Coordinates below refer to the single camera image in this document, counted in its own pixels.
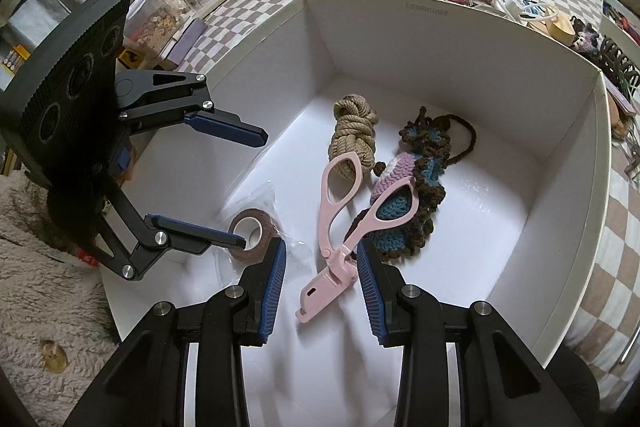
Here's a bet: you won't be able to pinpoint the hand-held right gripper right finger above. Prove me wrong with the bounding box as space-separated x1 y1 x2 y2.
356 239 583 427

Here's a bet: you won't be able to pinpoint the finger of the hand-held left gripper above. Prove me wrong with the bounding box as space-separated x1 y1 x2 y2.
92 186 247 282
116 69 269 148

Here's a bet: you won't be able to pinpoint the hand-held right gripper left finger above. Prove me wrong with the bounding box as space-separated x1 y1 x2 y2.
65 238 288 427

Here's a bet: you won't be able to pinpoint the brown tape roll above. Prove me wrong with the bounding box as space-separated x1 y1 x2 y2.
229 209 278 264

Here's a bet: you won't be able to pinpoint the pink scissors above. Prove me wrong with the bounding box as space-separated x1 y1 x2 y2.
295 151 420 324

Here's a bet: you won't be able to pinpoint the blue brown crochet piece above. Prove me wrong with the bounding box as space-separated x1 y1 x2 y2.
350 106 477 262

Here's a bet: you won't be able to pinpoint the jute rope knot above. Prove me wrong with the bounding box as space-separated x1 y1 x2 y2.
327 93 379 180

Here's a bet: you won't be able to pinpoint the white cardboard box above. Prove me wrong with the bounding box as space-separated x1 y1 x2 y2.
100 0 612 358

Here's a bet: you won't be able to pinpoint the clear container of beige bits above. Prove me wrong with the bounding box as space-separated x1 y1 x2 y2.
122 0 193 58

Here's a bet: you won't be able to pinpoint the yellow battery pack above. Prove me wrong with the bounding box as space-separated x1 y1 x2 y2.
0 47 26 75

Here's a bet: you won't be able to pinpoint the purple notebook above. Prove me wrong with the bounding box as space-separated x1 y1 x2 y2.
160 18 207 72

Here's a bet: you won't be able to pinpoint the fuzzy beige rug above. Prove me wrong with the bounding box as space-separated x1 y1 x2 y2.
0 167 123 427

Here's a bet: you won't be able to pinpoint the black stool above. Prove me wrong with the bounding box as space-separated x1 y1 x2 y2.
547 347 601 413

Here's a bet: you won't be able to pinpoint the metal rod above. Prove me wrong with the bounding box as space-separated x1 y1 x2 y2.
617 312 640 365

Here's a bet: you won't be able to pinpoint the round wooden box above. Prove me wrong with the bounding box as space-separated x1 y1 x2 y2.
609 99 632 135

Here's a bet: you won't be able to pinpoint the purple card packet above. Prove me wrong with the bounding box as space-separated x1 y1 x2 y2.
607 84 638 115

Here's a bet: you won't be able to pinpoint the wooden oval box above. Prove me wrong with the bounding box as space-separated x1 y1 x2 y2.
520 6 573 48

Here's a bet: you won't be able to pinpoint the dark crochet scrunchie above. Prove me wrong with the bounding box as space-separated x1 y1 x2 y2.
570 18 608 52

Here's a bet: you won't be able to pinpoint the black hair claw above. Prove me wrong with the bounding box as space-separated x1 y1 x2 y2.
597 36 640 88

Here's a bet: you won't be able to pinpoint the white tray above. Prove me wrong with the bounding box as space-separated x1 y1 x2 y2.
600 0 640 48

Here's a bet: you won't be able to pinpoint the pile of pens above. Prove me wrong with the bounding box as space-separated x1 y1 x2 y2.
607 4 640 45

